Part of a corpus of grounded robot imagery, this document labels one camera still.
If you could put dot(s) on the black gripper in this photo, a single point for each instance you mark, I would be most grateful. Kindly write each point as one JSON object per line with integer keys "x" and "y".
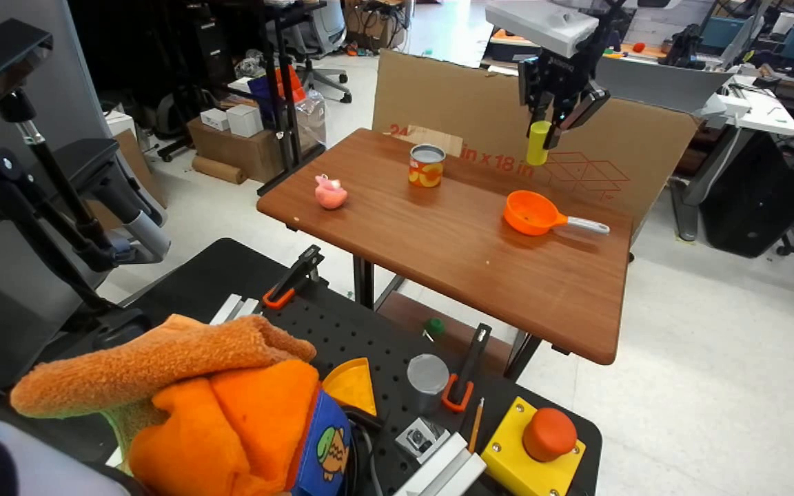
{"x": 558, "y": 81}

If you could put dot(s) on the yellow cylinder block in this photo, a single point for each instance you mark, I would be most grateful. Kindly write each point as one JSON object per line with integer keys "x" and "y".
{"x": 538, "y": 144}

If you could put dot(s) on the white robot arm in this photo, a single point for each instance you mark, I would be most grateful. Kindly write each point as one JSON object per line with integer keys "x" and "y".
{"x": 538, "y": 23}

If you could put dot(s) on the large cardboard panel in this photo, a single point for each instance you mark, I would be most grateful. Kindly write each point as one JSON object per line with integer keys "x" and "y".
{"x": 454, "y": 100}

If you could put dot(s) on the tin can with orange label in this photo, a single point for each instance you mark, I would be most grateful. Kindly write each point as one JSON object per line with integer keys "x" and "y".
{"x": 427, "y": 166}

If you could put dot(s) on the brown wooden table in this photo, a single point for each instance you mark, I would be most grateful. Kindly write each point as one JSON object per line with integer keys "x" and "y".
{"x": 469, "y": 237}

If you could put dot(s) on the white desk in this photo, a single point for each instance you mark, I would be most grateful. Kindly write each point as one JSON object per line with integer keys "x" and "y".
{"x": 745, "y": 106}

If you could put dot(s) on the black bin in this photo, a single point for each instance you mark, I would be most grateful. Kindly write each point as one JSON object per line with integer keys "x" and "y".
{"x": 751, "y": 195}

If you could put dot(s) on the pink toy pig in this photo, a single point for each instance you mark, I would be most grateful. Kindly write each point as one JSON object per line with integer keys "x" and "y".
{"x": 330, "y": 191}

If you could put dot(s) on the green knob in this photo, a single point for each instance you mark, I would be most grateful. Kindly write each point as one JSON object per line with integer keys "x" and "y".
{"x": 434, "y": 326}

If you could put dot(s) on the black office chair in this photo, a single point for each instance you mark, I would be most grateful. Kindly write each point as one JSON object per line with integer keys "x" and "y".
{"x": 318, "y": 42}

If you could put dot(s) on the black clamp with orange tip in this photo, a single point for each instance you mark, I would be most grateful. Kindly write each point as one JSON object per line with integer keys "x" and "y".
{"x": 294, "y": 278}
{"x": 468, "y": 373}

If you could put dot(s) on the grey round disc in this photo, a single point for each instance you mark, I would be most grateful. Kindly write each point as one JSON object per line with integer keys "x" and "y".
{"x": 429, "y": 373}

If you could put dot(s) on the black perforated board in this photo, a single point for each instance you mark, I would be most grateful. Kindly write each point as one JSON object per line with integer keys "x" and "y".
{"x": 360, "y": 333}

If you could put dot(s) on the cardboard box on floor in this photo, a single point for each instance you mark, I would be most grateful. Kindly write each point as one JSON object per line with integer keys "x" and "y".
{"x": 241, "y": 147}

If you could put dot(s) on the wooden pencil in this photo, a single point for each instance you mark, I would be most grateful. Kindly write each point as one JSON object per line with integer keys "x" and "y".
{"x": 479, "y": 421}

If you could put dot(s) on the yellow box with red button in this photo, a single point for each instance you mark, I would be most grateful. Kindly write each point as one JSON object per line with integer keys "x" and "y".
{"x": 534, "y": 450}

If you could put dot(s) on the square fiducial tag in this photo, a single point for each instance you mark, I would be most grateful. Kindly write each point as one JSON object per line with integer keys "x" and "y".
{"x": 422, "y": 439}

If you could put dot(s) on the aluminium extrusion bar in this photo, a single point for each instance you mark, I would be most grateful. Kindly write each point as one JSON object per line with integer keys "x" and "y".
{"x": 447, "y": 468}

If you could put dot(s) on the orange plush with blue patch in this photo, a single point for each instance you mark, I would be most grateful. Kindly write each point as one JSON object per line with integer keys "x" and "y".
{"x": 232, "y": 430}

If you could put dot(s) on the orange fluffy towel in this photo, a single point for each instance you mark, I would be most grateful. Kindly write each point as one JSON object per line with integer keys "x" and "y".
{"x": 139, "y": 362}

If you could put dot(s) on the black tripod stand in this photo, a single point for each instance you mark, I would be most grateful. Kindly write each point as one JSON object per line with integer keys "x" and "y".
{"x": 67, "y": 209}

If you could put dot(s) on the white grey rounded cover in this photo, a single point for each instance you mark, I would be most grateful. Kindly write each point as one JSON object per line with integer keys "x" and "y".
{"x": 20, "y": 464}

